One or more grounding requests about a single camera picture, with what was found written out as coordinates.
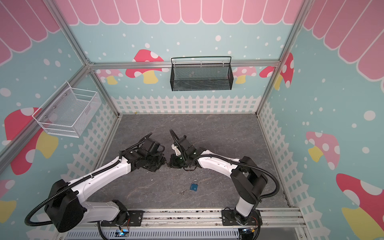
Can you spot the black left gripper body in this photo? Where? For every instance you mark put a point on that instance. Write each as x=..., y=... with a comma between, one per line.
x=154, y=161

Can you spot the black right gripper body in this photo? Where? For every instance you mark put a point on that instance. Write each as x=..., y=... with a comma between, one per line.
x=175, y=160

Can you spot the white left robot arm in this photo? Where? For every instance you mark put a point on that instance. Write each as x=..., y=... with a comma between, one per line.
x=69, y=205

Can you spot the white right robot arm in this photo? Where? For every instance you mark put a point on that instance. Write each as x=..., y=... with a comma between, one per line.
x=248, y=179

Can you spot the blue padlock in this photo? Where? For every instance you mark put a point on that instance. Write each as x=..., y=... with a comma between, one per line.
x=194, y=186

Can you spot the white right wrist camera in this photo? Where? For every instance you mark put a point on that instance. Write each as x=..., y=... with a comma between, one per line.
x=176, y=149

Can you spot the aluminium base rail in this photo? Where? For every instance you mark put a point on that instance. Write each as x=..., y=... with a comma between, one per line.
x=194, y=224

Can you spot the black mesh wall basket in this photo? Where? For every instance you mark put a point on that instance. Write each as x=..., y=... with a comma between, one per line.
x=211, y=73

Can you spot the white wire wall basket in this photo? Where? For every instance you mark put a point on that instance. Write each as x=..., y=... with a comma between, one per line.
x=68, y=112

